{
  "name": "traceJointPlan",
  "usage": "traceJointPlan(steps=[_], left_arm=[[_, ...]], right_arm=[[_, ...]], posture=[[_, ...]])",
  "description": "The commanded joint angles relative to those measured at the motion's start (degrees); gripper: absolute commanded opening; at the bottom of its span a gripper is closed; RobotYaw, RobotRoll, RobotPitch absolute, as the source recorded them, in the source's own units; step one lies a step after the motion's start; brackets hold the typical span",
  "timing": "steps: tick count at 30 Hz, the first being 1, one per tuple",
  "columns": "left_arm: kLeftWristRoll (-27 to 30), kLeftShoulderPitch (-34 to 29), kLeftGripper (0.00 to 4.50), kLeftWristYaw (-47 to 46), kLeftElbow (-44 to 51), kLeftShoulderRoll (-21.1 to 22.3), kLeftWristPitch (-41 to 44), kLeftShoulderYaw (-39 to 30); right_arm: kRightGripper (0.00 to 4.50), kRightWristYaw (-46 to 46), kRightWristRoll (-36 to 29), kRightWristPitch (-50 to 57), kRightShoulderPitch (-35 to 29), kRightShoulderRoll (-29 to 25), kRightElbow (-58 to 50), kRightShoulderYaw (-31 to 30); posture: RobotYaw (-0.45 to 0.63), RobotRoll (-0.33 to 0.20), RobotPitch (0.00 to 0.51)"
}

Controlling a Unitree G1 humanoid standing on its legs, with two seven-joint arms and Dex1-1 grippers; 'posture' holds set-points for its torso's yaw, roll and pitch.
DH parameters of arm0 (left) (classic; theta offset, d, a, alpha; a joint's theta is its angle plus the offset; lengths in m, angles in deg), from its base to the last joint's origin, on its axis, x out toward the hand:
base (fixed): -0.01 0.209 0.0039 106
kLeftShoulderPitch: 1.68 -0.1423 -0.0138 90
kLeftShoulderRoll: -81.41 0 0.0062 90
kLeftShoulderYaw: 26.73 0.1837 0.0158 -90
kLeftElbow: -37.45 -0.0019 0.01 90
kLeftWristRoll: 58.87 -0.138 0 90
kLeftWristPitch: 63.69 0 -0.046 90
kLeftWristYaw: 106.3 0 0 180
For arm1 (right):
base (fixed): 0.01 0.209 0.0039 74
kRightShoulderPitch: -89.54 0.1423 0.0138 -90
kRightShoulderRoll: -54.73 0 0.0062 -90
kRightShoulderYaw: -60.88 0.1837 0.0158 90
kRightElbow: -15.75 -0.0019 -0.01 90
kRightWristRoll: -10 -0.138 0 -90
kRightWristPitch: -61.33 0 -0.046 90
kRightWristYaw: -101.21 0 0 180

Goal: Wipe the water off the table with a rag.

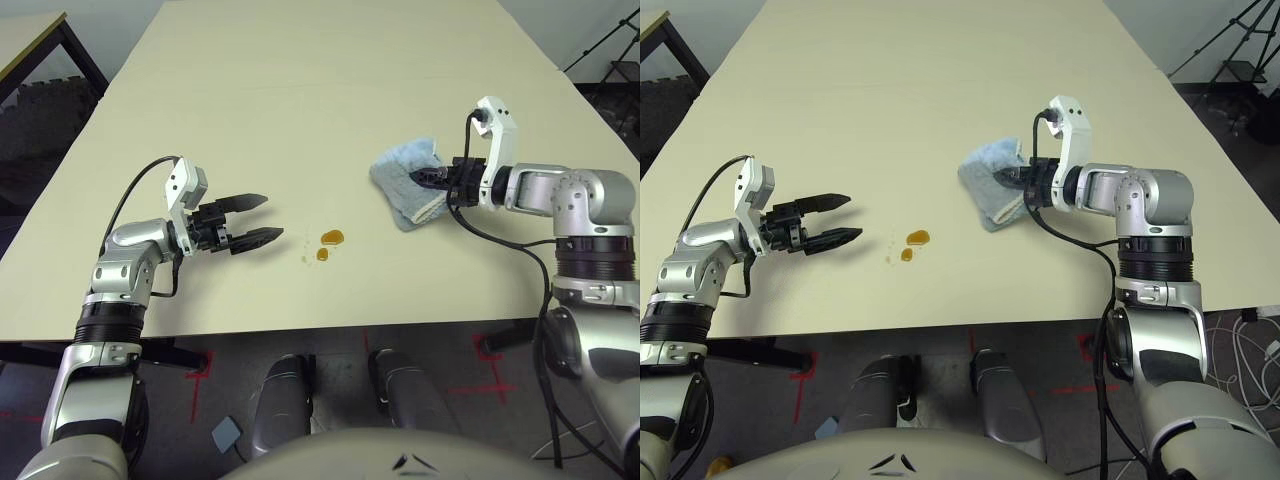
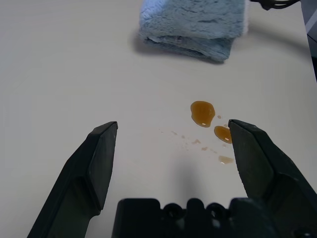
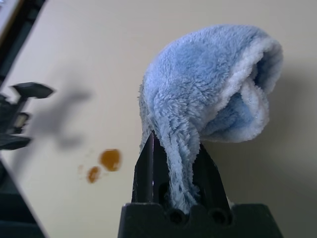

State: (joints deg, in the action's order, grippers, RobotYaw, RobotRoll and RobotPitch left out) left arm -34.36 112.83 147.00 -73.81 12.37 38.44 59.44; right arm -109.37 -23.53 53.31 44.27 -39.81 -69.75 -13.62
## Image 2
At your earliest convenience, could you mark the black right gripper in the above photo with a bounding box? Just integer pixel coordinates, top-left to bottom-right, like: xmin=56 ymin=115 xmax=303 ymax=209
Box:
xmin=250 ymin=0 xmax=301 ymax=11

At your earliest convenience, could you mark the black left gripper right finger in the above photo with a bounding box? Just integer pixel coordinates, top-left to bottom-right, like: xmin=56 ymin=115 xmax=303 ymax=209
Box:
xmin=227 ymin=119 xmax=317 ymax=238

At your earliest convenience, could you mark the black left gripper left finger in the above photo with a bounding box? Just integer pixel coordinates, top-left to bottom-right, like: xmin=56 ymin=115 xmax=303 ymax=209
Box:
xmin=26 ymin=121 xmax=118 ymax=238

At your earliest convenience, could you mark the light blue fluffy rag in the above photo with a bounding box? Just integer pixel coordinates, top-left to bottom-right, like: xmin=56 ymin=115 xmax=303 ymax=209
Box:
xmin=138 ymin=0 xmax=249 ymax=63

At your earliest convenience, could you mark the thin pale brown puddle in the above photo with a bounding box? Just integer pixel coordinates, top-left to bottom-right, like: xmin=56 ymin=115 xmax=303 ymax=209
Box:
xmin=218 ymin=155 xmax=236 ymax=165

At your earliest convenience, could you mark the small round brown puddle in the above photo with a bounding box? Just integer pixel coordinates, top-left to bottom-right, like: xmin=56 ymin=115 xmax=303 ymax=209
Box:
xmin=213 ymin=125 xmax=233 ymax=145

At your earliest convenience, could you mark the large brown liquid puddle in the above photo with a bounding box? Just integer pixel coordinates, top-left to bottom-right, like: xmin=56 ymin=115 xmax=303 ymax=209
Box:
xmin=190 ymin=100 xmax=215 ymax=129

